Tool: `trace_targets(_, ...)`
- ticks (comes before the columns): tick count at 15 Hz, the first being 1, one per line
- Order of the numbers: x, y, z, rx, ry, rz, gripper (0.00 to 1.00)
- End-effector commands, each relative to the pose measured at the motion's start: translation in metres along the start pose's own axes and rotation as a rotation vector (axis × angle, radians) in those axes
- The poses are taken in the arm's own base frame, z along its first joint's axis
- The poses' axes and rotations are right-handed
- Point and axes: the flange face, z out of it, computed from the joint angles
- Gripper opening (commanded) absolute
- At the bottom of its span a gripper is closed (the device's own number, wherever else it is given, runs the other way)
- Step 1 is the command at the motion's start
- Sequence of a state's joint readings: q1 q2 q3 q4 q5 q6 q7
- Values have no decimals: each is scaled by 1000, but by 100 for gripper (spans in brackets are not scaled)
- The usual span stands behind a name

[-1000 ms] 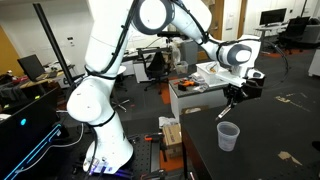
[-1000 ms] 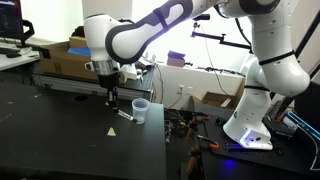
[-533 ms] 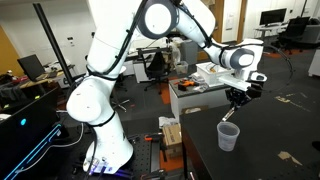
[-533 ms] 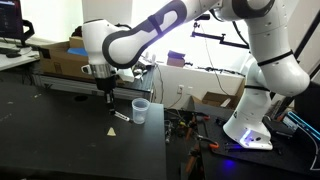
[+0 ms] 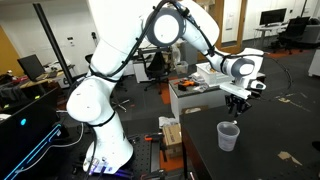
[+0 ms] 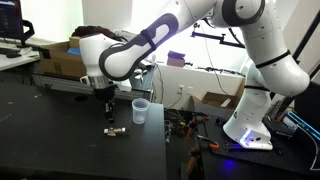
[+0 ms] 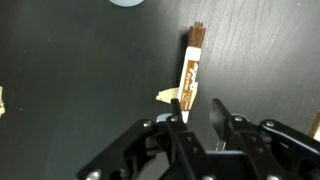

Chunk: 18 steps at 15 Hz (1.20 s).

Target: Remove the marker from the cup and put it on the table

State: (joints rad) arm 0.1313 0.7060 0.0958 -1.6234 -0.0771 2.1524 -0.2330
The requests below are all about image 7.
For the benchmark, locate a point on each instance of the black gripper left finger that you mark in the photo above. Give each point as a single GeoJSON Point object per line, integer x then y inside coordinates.
{"type": "Point", "coordinates": [180, 150]}

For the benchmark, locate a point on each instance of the brown and white marker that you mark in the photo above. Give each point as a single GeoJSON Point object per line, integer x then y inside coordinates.
{"type": "Point", "coordinates": [190, 73]}

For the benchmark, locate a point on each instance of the clear plastic cup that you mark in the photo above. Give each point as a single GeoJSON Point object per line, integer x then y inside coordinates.
{"type": "Point", "coordinates": [126, 2]}

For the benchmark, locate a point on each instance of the small tan tape scrap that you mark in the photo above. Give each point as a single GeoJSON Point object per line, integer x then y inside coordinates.
{"type": "Point", "coordinates": [2, 101]}

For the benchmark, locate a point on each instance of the tan triangular tape scrap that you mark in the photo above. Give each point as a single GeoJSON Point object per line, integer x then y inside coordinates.
{"type": "Point", "coordinates": [166, 95]}

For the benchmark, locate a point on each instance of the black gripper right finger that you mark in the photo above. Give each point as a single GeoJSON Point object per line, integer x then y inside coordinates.
{"type": "Point", "coordinates": [253, 143]}

